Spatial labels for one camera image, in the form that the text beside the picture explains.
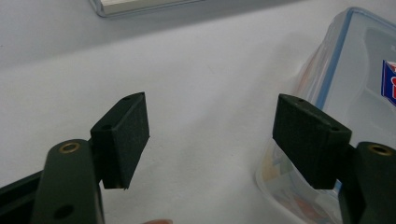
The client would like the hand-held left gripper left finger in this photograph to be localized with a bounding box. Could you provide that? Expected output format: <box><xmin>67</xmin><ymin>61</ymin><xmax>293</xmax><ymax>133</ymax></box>
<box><xmin>90</xmin><ymin>91</ymin><xmax>150</xmax><ymax>190</ymax></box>

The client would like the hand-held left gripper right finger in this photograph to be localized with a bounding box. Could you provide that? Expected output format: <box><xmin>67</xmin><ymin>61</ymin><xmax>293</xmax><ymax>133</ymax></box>
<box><xmin>272</xmin><ymin>93</ymin><xmax>353</xmax><ymax>190</ymax></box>

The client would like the clear plastic food container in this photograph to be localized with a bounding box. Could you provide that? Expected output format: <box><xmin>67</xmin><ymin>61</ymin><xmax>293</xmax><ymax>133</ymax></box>
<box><xmin>255</xmin><ymin>46</ymin><xmax>347</xmax><ymax>224</ymax></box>

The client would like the colourful printed paper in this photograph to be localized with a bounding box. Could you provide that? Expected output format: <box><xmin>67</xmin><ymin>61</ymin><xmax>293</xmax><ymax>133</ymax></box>
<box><xmin>261</xmin><ymin>148</ymin><xmax>339</xmax><ymax>222</ymax></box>

